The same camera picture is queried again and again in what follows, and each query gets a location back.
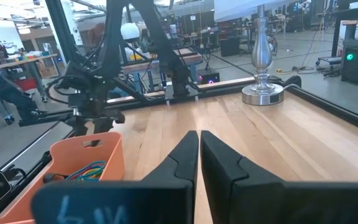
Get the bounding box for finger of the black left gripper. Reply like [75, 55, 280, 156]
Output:
[72, 123, 89, 138]
[92, 119, 115, 135]

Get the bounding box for black cabinet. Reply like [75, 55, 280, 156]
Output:
[219, 37, 241, 58]

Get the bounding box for wooden workbench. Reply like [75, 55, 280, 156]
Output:
[121, 46, 204, 94]

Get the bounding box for white round lamp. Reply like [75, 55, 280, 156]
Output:
[119, 22, 141, 44]

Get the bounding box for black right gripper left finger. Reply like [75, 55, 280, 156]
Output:
[30, 129, 200, 224]

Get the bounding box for small black computer pink ring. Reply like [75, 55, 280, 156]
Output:
[196, 70, 221, 86]

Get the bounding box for orange plastic bin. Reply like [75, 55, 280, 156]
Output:
[0, 131, 126, 224]

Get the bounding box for blue rubber band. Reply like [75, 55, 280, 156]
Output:
[66, 160, 107, 182]

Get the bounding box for cluttered wooden desk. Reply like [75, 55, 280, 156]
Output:
[0, 53, 60, 103]

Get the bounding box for red storage bin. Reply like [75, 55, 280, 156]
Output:
[14, 77, 39, 93]

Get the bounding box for white table lamp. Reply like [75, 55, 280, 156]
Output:
[213, 0, 298, 106]

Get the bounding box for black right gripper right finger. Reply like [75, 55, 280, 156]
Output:
[200, 129, 358, 224]

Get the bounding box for person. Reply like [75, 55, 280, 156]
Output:
[139, 27, 152, 60]

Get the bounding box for green rubber band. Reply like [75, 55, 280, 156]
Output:
[71, 167, 105, 181]

